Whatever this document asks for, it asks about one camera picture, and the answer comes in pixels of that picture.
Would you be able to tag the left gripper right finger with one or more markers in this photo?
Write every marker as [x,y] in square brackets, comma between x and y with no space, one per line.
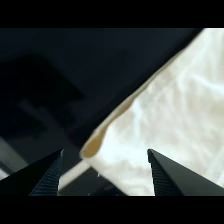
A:
[176,180]

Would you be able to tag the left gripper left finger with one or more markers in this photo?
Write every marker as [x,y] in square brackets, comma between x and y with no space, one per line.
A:
[36,180]

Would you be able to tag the cream white shirt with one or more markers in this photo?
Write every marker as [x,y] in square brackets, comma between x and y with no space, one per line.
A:
[173,126]

